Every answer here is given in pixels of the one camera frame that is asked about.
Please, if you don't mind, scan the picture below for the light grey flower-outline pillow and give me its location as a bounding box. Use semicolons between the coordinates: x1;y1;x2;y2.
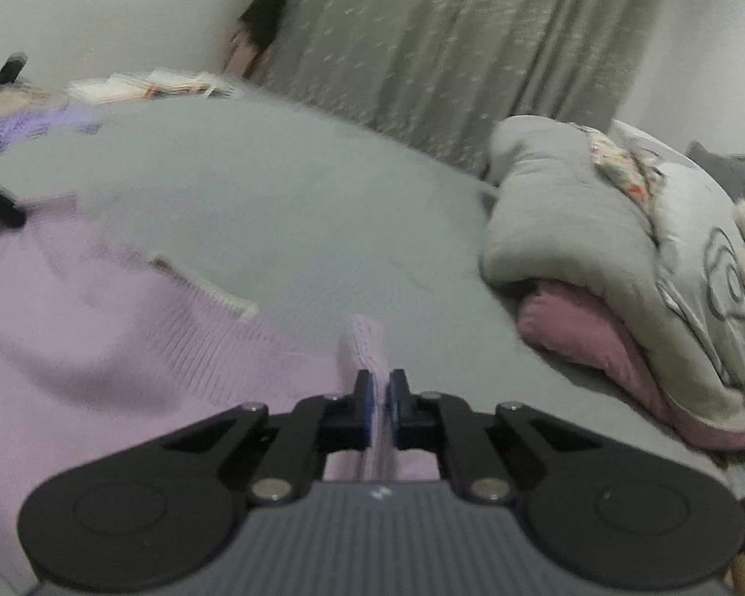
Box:
608;120;745;434

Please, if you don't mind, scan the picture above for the pink hanging garment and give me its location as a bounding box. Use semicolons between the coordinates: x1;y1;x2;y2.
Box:
223;28;268;79

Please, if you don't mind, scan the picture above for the thin purple garment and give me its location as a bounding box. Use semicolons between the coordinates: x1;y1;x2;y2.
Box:
0;108;100;154

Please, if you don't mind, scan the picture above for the white cloth with orange stripe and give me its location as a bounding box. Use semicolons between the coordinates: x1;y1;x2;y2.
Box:
68;70;238;108

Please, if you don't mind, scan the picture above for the black stand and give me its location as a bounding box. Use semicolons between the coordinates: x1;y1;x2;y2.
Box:
0;55;30;93

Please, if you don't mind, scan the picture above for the grey quilted headboard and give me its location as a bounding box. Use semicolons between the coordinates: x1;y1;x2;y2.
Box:
686;140;745;207

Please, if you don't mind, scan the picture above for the grey star-print curtain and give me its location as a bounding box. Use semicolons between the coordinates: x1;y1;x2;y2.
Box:
248;0;665;175

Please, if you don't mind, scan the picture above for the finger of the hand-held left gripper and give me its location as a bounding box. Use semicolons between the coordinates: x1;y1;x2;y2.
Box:
0;166;27;230

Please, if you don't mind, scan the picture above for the pink cushion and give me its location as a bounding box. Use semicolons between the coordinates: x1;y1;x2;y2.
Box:
515;279;745;452

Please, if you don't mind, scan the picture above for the lilac knitted sweater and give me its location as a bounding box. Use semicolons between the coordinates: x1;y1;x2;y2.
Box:
0;195;439;572

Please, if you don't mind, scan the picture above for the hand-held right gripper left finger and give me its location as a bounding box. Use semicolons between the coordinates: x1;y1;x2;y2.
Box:
160;371;374;506

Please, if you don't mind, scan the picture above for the dark hanging garment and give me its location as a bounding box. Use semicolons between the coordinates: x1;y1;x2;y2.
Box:
239;0;303;55

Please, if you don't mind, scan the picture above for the floral print cloth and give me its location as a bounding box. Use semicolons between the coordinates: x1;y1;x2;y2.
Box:
587;132;667;204

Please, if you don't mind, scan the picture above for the grey bed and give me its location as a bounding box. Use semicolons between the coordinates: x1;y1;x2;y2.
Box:
0;90;745;596

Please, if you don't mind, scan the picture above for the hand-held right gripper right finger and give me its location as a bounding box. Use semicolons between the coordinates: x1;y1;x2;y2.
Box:
388;369;604;506

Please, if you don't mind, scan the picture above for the beige garment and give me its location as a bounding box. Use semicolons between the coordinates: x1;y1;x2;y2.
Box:
0;90;52;123

